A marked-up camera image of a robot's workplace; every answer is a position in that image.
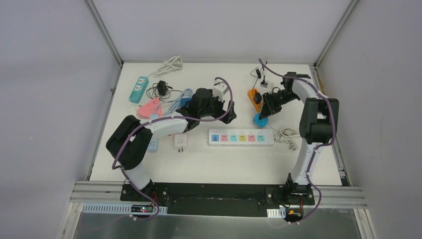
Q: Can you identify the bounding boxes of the black charger on orange strip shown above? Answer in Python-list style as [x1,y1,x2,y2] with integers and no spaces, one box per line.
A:
[253,92,262,105]

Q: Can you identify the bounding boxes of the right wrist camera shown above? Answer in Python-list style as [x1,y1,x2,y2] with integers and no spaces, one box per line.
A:
[260,79,269,88]

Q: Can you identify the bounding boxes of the white long power strip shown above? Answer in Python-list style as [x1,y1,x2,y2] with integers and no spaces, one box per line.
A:
[208,127,299,151]

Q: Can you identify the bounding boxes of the teal power strip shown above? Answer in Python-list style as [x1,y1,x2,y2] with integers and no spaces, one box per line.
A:
[129,76,149,104]

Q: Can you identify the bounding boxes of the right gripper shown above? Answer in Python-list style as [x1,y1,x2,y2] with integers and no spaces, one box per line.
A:
[260,90,300,120]

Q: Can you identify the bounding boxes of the light blue power strip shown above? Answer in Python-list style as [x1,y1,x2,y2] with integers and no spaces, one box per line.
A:
[147,114,159,152]

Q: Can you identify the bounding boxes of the blue cube adapter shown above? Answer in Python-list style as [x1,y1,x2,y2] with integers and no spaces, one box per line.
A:
[180,98,192,107]

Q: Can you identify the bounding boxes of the white coiled cable top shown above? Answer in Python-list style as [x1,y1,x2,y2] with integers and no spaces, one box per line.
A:
[146,55,183,79]

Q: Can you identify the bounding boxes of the light blue coiled cable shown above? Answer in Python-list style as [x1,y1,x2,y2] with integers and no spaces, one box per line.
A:
[153,88,194,117]

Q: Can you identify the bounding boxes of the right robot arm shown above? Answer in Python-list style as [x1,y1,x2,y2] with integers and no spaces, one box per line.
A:
[258,72,339,206]

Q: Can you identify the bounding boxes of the black power adapter with cable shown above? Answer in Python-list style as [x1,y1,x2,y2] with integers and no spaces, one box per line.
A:
[146,80,182,100]

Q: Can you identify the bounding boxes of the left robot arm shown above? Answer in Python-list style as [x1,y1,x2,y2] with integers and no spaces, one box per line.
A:
[105,88,236,201]

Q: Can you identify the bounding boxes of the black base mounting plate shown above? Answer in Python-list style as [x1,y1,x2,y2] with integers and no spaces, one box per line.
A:
[120,182,315,218]

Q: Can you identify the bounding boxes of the light blue square adapter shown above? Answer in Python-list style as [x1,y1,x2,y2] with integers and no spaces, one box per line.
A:
[253,113,269,128]

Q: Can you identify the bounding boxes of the white cube adapter bear print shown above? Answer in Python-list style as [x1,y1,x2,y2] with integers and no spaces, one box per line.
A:
[174,133,188,153]

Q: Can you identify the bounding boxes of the pink triangular power strip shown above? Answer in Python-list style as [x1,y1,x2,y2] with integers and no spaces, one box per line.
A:
[136,97,163,119]

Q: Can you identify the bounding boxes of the orange power strip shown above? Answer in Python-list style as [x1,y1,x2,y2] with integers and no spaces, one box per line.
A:
[247,88,263,113]

